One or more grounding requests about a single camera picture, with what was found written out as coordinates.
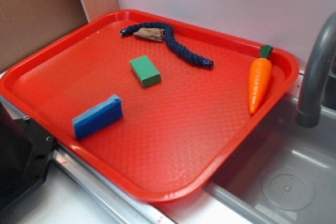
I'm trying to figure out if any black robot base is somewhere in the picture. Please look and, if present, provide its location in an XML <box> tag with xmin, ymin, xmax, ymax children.
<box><xmin>1</xmin><ymin>105</ymin><xmax>56</xmax><ymax>213</ymax></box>

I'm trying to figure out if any red plastic tray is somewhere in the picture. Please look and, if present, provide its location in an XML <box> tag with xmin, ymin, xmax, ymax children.
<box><xmin>1</xmin><ymin>10</ymin><xmax>299</xmax><ymax>203</ymax></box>

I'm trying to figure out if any green wooden block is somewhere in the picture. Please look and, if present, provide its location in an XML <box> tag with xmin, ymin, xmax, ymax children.
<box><xmin>130</xmin><ymin>55</ymin><xmax>162</xmax><ymax>88</ymax></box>

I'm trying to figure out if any blue sponge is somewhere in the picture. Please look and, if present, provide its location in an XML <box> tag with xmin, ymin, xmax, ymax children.
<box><xmin>72</xmin><ymin>94</ymin><xmax>123</xmax><ymax>140</ymax></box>

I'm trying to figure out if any brown wood piece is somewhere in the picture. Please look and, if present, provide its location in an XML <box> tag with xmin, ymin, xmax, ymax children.
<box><xmin>133</xmin><ymin>28</ymin><xmax>164</xmax><ymax>42</ymax></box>

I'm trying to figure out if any orange toy carrot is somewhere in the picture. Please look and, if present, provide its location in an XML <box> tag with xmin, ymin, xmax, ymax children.
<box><xmin>248</xmin><ymin>45</ymin><xmax>273</xmax><ymax>115</ymax></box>

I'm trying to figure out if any grey plastic sink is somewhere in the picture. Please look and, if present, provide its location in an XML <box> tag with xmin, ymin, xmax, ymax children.
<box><xmin>204</xmin><ymin>76</ymin><xmax>335</xmax><ymax>223</ymax></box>

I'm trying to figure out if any brown cardboard panel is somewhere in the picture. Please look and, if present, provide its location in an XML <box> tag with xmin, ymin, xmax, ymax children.
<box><xmin>1</xmin><ymin>0</ymin><xmax>119</xmax><ymax>72</ymax></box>

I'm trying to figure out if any grey faucet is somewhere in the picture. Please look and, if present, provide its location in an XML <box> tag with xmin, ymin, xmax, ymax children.
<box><xmin>296</xmin><ymin>13</ymin><xmax>335</xmax><ymax>128</ymax></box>

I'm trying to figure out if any dark blue rope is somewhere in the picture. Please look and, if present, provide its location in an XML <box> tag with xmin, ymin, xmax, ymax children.
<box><xmin>119</xmin><ymin>21</ymin><xmax>214</xmax><ymax>69</ymax></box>

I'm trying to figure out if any metal rail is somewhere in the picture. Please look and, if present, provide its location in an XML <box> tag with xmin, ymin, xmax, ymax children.
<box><xmin>0</xmin><ymin>95</ymin><xmax>176</xmax><ymax>224</ymax></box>

